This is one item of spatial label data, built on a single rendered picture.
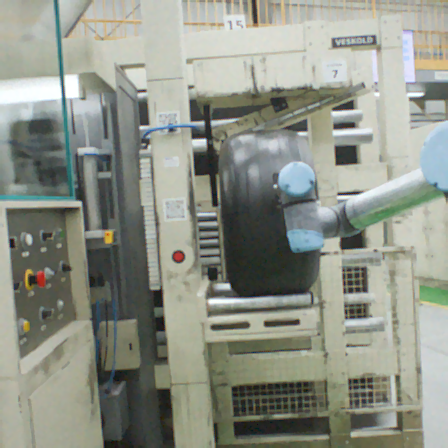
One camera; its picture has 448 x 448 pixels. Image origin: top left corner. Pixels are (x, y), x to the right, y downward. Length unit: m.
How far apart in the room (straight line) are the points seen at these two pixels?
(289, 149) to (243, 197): 0.22
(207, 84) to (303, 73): 0.37
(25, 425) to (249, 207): 0.82
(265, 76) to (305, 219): 1.03
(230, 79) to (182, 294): 0.84
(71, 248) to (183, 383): 0.61
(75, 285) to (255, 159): 0.68
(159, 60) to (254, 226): 0.66
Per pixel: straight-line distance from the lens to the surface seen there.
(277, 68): 2.07
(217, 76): 2.06
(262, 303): 1.70
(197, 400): 1.88
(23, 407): 1.22
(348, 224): 1.20
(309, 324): 1.70
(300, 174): 1.12
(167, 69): 1.81
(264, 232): 1.55
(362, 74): 2.26
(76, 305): 1.68
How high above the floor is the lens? 1.23
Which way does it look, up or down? 3 degrees down
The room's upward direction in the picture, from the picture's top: 4 degrees counter-clockwise
